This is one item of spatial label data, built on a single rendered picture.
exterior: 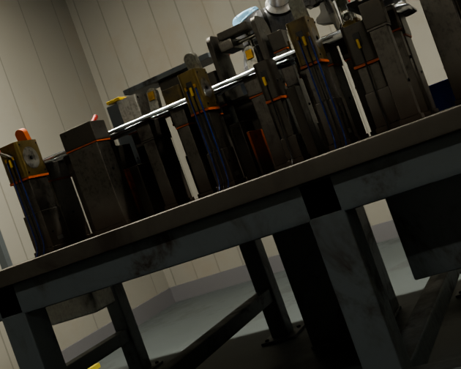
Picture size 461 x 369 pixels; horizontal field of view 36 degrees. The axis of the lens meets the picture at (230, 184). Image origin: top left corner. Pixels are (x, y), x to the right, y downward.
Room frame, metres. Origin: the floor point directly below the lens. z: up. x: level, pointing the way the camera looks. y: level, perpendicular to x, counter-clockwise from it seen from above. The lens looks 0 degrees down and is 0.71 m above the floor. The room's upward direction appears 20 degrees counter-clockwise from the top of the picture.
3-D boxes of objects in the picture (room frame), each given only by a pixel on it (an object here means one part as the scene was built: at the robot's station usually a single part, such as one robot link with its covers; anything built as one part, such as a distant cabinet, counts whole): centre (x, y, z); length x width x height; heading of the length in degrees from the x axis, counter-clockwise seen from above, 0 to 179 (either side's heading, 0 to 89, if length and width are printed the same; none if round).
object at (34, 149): (2.25, 0.60, 0.88); 0.14 x 0.09 x 0.36; 157
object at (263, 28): (2.35, -0.19, 0.94); 0.18 x 0.13 x 0.49; 67
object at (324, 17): (2.01, -0.41, 1.06); 0.06 x 0.03 x 0.09; 67
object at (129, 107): (2.49, 0.21, 0.90); 0.13 x 0.08 x 0.41; 157
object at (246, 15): (2.82, -0.29, 1.27); 0.13 x 0.12 x 0.14; 91
